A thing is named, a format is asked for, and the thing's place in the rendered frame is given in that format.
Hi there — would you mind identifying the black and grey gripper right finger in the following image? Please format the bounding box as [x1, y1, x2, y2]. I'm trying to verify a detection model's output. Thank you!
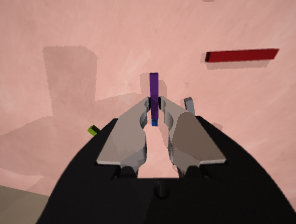
[158, 96, 296, 224]

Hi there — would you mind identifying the lime green rod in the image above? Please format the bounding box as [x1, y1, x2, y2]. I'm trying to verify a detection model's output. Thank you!
[87, 125, 100, 136]

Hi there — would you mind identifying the dark red rod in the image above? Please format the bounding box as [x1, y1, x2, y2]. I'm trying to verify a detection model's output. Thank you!
[205, 49, 279, 62]

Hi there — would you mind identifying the purple rod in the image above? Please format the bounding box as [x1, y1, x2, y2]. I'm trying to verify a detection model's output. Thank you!
[149, 73, 158, 119]

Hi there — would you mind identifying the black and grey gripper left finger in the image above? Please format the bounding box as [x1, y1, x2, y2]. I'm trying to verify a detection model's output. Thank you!
[36, 97, 151, 224]

